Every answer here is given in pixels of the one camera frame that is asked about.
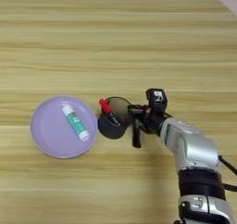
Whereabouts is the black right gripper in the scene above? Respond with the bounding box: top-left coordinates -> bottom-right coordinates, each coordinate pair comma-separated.
127,104 -> 169,137

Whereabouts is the black marker pen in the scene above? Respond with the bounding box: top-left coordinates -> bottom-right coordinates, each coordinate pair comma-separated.
131,118 -> 143,149

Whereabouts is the black mesh pen cup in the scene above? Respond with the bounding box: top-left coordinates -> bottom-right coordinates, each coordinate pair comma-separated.
97,96 -> 134,140

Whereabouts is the red capped pen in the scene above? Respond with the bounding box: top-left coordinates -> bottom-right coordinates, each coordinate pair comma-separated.
98,98 -> 121,127

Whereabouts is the white green glue stick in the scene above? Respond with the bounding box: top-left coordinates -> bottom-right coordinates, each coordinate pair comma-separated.
60,104 -> 91,143

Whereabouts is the purple round plate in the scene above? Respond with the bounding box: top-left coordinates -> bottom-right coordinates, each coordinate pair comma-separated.
30,95 -> 99,159

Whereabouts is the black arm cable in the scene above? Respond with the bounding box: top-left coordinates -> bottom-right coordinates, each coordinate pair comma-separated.
217,155 -> 237,193

